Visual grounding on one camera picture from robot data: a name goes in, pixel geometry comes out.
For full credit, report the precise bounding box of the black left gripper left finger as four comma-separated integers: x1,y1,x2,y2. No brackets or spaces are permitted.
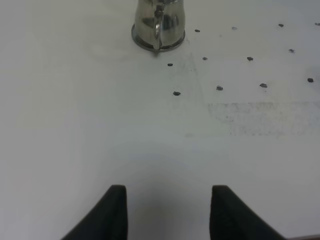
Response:
63,185,128,240

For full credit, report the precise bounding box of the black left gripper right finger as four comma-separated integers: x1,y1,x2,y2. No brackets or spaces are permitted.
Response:
209,185,284,240

